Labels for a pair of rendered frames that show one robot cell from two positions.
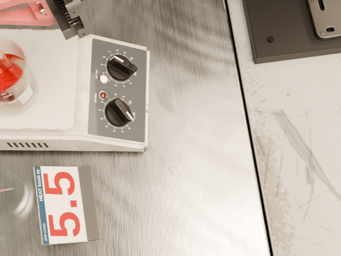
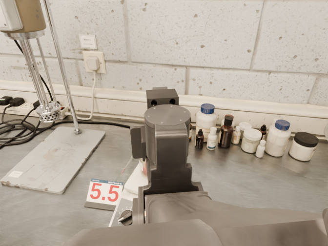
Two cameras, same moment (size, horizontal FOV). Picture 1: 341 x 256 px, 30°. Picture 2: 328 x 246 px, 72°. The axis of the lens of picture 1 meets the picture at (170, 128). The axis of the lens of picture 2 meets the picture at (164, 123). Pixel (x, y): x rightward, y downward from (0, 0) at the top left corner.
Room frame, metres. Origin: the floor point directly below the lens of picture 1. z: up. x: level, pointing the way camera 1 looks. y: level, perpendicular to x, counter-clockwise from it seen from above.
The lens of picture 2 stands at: (0.40, -0.21, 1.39)
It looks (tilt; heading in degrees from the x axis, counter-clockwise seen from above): 32 degrees down; 109
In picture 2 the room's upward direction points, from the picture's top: straight up
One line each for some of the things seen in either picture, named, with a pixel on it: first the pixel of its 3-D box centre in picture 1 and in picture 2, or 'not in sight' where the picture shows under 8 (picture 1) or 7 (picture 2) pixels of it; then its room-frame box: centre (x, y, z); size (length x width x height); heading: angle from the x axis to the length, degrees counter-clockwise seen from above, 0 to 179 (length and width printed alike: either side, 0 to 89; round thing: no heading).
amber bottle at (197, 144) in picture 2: not in sight; (199, 137); (0.31, 0.43, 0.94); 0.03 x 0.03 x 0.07
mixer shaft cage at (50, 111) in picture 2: not in sight; (39, 78); (-0.12, 0.24, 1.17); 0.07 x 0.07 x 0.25
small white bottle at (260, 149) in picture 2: not in sight; (261, 148); (0.51, 0.44, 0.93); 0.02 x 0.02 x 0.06
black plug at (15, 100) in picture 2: not in sight; (15, 102); (-0.49, 0.41, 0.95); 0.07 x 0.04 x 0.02; 98
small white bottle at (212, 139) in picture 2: not in sight; (212, 138); (0.35, 0.43, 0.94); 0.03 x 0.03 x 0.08
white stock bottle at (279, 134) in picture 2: not in sight; (277, 137); (0.56, 0.48, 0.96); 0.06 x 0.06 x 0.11
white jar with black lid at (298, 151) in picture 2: not in sight; (303, 146); (0.64, 0.49, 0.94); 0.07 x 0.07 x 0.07
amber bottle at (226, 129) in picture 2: not in sight; (226, 131); (0.39, 0.47, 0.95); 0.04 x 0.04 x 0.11
